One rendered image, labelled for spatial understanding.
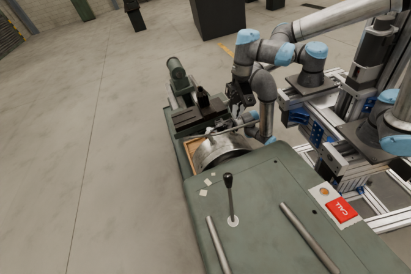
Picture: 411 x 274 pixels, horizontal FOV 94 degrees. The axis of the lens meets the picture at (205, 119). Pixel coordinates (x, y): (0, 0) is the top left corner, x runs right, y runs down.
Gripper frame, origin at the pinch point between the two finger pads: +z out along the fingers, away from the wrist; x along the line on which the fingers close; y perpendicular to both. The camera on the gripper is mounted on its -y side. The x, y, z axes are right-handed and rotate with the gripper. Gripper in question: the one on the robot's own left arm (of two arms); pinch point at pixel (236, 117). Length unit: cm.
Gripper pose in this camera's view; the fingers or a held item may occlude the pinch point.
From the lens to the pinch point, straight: 85.3
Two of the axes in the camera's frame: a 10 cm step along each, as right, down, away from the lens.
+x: -9.5, 1.6, -2.8
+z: -0.5, 7.8, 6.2
